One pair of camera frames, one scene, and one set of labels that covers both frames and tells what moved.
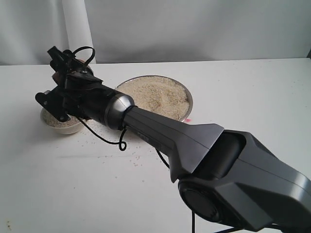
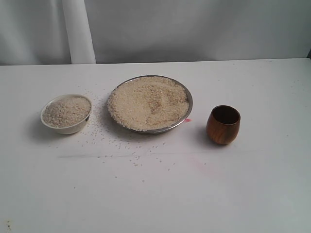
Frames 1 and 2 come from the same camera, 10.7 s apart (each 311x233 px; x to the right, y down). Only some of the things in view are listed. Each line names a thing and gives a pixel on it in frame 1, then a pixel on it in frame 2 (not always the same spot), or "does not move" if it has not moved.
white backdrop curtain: x=145 y=31 does not move
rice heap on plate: x=159 y=94 does not move
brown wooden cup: x=60 y=77 -> x=223 y=124
